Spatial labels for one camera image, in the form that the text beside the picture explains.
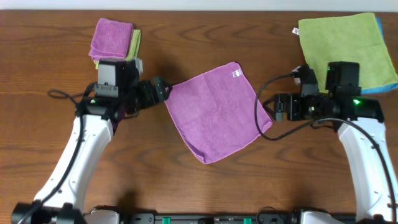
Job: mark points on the folded purple cloth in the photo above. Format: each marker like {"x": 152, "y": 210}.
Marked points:
{"x": 111, "y": 39}

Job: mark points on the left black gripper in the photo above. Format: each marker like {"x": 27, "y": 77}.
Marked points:
{"x": 157, "y": 90}

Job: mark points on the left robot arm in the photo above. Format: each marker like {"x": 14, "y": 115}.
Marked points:
{"x": 61, "y": 199}

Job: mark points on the flat green cloth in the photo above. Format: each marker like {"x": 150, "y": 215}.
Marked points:
{"x": 350, "y": 39}

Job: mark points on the folded green cloth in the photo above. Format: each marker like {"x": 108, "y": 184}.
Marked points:
{"x": 131, "y": 53}

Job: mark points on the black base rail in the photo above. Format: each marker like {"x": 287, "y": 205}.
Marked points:
{"x": 266, "y": 218}

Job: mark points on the flat blue cloth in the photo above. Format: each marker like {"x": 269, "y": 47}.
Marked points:
{"x": 384, "y": 88}

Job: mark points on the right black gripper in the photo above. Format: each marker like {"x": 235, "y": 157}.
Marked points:
{"x": 278, "y": 106}

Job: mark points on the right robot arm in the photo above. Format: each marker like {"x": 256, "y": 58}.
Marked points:
{"x": 359, "y": 123}

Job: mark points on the purple microfiber cloth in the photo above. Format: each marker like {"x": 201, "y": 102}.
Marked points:
{"x": 216, "y": 113}

